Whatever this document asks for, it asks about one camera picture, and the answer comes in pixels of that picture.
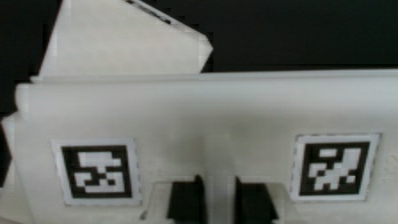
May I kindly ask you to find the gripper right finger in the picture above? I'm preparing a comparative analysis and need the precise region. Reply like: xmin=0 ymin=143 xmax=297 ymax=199
xmin=235 ymin=179 xmax=279 ymax=224

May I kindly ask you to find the white cabinet door panel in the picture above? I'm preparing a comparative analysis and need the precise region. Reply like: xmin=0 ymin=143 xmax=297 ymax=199
xmin=2 ymin=69 xmax=398 ymax=224

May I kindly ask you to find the white cabinet body box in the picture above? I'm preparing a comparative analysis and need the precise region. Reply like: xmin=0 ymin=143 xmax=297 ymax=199
xmin=0 ymin=0 xmax=212 ymax=224

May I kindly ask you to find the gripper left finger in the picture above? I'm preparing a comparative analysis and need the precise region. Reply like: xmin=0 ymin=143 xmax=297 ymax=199
xmin=167 ymin=176 xmax=206 ymax=224

